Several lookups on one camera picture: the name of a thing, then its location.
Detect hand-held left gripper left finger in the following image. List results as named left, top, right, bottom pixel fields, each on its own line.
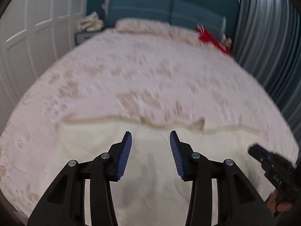
left=27, top=131, right=132, bottom=226

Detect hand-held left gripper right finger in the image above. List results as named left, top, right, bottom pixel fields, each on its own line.
left=169, top=131, right=275, bottom=226

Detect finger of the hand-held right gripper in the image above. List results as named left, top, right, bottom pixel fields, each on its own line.
left=248, top=144, right=271, bottom=163

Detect cream quilted jacket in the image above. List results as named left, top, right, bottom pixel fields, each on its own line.
left=55, top=115, right=295, bottom=226

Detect pile of beige clothes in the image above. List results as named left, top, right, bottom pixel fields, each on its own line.
left=79, top=12, right=105, bottom=32

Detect person's right hand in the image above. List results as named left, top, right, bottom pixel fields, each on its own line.
left=268, top=190, right=295, bottom=218

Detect pink floral bedspread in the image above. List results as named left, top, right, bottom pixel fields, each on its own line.
left=0, top=19, right=301, bottom=222

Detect grey pleated curtain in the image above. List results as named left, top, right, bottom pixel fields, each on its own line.
left=233, top=0, right=301, bottom=133

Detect plush toys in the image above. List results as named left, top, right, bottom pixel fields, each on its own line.
left=221, top=35, right=233, bottom=50

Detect red garment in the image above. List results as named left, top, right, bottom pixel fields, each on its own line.
left=196, top=24, right=233, bottom=57

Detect pink floral pillow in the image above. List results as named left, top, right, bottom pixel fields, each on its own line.
left=169, top=26, right=205, bottom=41
left=115, top=19, right=176, bottom=35

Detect grey nightstand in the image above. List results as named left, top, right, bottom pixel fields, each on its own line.
left=75, top=29, right=104, bottom=49

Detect blue upholstered bed headboard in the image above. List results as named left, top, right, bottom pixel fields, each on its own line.
left=102, top=0, right=237, bottom=41

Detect white panelled wardrobe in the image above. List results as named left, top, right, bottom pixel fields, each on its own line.
left=0, top=0, right=90, bottom=105

